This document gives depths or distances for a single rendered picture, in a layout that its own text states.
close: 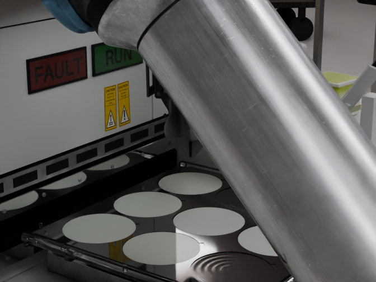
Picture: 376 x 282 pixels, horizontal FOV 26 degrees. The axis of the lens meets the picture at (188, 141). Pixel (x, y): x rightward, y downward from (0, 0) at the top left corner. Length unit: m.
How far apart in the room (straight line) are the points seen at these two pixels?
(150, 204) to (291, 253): 0.74
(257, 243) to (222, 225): 0.07
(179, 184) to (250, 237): 0.22
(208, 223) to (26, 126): 0.29
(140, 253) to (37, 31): 0.33
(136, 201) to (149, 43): 0.74
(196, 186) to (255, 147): 0.81
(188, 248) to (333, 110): 0.61
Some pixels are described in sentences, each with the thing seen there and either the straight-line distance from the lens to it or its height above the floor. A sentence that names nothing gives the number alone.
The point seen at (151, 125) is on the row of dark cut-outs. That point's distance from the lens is 1.35.
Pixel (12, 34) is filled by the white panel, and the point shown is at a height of 1.16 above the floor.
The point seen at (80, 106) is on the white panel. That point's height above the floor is 1.04.
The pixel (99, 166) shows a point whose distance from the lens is 1.25.
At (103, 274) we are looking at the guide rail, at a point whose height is 0.85.
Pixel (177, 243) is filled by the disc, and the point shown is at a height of 0.90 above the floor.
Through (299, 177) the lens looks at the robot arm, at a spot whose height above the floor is 1.19.
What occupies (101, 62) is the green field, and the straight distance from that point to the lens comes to 1.23.
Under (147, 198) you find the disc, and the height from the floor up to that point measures 0.90.
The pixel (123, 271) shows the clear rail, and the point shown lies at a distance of 1.01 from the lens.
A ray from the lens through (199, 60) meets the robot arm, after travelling 0.47.
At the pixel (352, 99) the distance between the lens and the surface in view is 1.25.
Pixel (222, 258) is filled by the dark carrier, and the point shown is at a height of 0.90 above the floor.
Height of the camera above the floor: 1.35
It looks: 18 degrees down
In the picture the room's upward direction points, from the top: straight up
